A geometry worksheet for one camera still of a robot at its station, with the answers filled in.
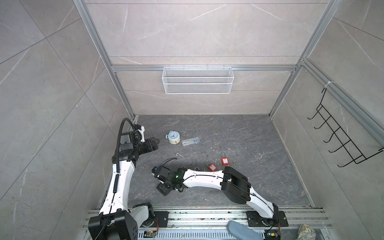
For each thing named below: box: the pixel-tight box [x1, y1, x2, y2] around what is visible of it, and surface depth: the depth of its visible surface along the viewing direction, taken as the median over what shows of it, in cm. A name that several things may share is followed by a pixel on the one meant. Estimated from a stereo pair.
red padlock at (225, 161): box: [221, 157, 230, 166], surface depth 95 cm
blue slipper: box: [227, 220, 264, 240], surface depth 70 cm
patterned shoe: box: [296, 224, 317, 240], surface depth 69 cm
